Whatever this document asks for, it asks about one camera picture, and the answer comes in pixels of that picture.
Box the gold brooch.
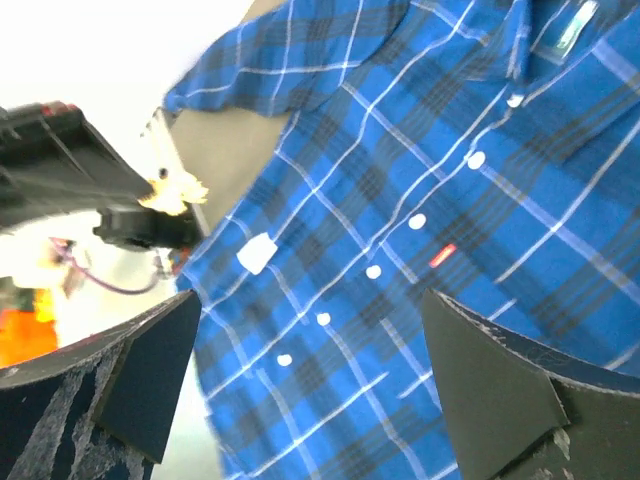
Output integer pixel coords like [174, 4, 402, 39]
[138, 168, 209, 216]

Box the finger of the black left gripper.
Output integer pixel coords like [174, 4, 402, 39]
[93, 208, 200, 250]
[1, 101, 153, 220]

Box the orange cup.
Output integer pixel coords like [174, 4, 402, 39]
[1, 289, 58, 368]

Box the blue plaid shirt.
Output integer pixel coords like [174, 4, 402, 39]
[164, 1, 639, 479]

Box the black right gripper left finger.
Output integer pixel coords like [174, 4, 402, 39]
[1, 291, 201, 480]

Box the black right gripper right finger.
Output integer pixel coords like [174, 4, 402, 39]
[423, 290, 639, 480]

